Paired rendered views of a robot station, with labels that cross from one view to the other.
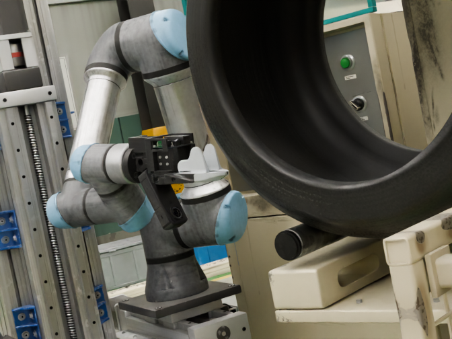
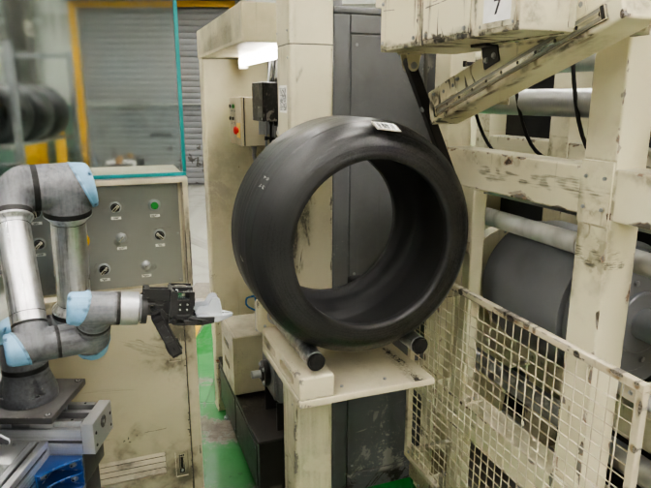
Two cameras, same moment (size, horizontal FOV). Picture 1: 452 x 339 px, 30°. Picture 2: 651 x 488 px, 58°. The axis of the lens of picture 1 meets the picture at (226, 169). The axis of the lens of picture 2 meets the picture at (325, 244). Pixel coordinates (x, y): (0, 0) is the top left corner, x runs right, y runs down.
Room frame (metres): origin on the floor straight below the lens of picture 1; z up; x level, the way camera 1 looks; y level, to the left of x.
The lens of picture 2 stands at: (0.56, 1.07, 1.51)
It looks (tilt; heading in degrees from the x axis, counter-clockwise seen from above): 14 degrees down; 299
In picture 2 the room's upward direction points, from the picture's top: straight up
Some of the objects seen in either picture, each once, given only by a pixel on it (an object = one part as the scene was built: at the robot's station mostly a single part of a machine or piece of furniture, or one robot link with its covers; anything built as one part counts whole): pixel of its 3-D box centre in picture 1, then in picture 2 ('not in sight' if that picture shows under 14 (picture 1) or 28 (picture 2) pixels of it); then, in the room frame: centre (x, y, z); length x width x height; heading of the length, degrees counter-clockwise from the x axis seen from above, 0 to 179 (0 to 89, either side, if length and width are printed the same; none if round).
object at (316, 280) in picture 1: (358, 259); (294, 357); (1.34, -0.18, 0.83); 0.36 x 0.09 x 0.06; 139
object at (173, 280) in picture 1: (173, 272); (26, 380); (1.98, 0.17, 0.77); 0.15 x 0.15 x 0.10
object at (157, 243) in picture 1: (166, 224); (24, 339); (1.98, 0.16, 0.88); 0.13 x 0.12 x 0.14; 60
